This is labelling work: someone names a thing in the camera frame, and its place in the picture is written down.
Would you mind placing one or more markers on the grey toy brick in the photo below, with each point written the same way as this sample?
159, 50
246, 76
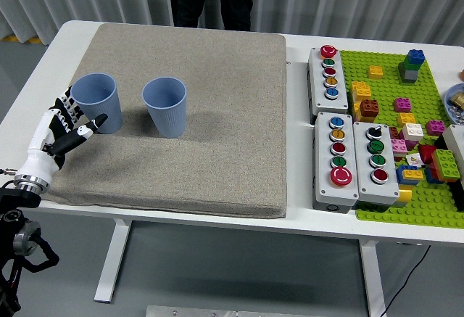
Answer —
409, 76

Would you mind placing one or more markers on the dark green toy brick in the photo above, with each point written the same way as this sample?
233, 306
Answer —
405, 66

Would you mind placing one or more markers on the blue bowl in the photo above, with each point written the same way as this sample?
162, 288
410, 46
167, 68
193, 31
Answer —
449, 95

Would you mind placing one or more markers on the grey-brown mat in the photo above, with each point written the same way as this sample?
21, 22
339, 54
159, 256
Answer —
217, 143

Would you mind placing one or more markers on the blue toy brick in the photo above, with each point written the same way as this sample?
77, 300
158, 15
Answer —
415, 57
400, 176

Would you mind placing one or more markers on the white box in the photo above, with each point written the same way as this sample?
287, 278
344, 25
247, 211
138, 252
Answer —
456, 143

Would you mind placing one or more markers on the grey five-button control box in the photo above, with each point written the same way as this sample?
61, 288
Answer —
322, 190
322, 103

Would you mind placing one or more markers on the magenta toy brick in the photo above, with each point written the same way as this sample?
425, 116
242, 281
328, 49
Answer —
435, 127
402, 104

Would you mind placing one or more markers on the lime green toy brick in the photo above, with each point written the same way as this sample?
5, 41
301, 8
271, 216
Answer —
446, 161

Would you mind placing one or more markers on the yellow black floor tape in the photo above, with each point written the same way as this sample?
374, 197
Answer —
14, 37

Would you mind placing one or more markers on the blue ribbed cup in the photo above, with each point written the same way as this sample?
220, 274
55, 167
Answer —
168, 117
103, 104

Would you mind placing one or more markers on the red toy brick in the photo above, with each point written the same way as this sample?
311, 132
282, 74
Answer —
427, 153

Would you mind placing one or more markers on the grey selector switch control box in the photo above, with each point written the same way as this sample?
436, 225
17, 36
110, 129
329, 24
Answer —
377, 193

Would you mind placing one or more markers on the white table leg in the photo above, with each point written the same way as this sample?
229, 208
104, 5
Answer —
112, 259
373, 277

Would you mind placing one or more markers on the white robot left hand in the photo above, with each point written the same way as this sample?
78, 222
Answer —
38, 157

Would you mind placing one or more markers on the white table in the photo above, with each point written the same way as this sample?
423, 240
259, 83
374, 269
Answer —
297, 222

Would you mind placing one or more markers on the white warning label piece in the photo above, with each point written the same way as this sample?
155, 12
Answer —
413, 160

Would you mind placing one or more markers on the white toy brick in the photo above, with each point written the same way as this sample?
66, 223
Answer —
412, 132

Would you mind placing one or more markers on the brown toy brick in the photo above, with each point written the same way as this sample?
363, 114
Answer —
369, 108

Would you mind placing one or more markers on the green studded baseplate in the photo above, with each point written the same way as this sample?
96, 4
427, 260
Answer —
427, 208

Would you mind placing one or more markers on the brass fitting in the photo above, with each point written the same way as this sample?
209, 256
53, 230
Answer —
458, 99

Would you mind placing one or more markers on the pink toy brick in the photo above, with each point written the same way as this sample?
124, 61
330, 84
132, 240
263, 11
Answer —
398, 147

